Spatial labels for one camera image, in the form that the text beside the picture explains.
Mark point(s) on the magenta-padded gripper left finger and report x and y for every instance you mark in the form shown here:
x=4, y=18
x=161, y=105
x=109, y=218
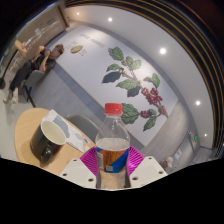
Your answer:
x=78, y=171

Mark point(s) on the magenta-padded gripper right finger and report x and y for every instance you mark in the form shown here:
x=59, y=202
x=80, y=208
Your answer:
x=148, y=170

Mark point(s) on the clear red-capped drink bottle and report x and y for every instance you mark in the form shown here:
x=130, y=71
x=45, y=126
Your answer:
x=112, y=146

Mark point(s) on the dark mug with white inside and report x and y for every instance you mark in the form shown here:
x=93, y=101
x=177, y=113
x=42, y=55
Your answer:
x=41, y=143

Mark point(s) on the grey chair with curved back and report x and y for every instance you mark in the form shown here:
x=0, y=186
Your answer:
x=85, y=125

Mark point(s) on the green exit sign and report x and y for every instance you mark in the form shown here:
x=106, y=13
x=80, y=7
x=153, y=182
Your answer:
x=195, y=138

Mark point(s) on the recessed ceiling lights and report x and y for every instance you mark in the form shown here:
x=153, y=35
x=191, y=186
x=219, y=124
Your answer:
x=162, y=51

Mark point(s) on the small round wooden table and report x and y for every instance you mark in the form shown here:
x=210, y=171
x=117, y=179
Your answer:
x=20, y=46

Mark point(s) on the coffee plant wall mural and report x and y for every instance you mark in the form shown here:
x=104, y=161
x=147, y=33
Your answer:
x=96, y=70

